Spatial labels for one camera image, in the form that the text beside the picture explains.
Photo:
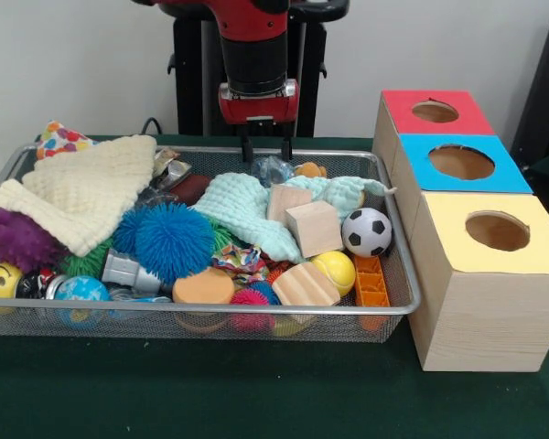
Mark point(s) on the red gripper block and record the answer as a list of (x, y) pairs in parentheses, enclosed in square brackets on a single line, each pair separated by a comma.
[(256, 107)]

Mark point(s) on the clear blue plastic packet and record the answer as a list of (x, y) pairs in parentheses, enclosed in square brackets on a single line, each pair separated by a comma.
[(267, 169)]

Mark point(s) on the cream waffle cloth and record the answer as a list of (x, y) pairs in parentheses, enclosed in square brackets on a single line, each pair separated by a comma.
[(87, 192)]

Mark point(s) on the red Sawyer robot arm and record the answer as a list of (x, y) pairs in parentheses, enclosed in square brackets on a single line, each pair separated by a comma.
[(254, 64)]

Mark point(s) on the shallow clear mesh bin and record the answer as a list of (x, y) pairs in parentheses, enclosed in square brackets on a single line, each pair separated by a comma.
[(142, 327)]

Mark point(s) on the mint green waffle cloth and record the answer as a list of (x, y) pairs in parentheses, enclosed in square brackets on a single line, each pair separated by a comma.
[(238, 206)]

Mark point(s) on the plain wooden cube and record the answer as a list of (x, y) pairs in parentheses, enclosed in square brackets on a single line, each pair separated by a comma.
[(313, 228)]

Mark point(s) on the small soccer ball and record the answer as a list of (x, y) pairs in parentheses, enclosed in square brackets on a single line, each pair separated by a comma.
[(366, 231)]

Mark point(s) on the large blue spiky ball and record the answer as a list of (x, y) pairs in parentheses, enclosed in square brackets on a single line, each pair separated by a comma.
[(174, 247)]

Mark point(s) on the yellow tennis ball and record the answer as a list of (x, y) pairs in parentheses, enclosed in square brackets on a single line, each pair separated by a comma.
[(336, 272)]

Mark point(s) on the blue globe ball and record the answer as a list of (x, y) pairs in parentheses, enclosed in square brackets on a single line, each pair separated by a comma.
[(82, 290)]

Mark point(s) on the purple spiky toy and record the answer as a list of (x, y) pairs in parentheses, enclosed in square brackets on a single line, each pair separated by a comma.
[(18, 238)]

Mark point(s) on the black chair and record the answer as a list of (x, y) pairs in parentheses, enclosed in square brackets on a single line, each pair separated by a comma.
[(544, 91)]

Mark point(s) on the yellow smiley ball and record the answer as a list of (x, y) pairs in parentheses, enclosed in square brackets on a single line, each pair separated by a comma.
[(0, 281)]

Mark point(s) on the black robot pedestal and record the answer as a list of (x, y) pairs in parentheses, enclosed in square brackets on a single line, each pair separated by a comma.
[(196, 91)]

